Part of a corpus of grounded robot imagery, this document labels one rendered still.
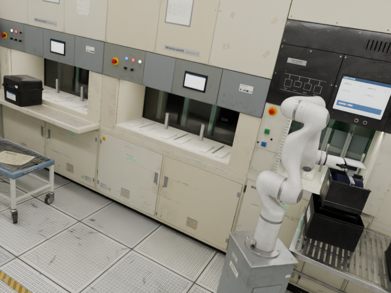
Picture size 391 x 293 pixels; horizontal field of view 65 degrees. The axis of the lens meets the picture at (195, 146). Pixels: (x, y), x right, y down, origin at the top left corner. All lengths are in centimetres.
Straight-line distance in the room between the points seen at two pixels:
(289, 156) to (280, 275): 65
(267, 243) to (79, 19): 246
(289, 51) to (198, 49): 67
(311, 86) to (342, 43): 30
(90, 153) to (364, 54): 250
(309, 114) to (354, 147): 170
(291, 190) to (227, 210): 112
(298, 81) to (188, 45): 87
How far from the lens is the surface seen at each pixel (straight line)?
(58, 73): 411
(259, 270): 170
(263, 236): 169
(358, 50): 217
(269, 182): 157
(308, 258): 185
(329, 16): 219
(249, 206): 251
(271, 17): 225
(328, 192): 191
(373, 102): 218
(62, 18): 332
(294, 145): 151
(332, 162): 191
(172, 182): 274
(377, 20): 218
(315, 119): 148
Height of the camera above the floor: 178
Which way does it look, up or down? 20 degrees down
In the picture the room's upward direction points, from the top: 10 degrees clockwise
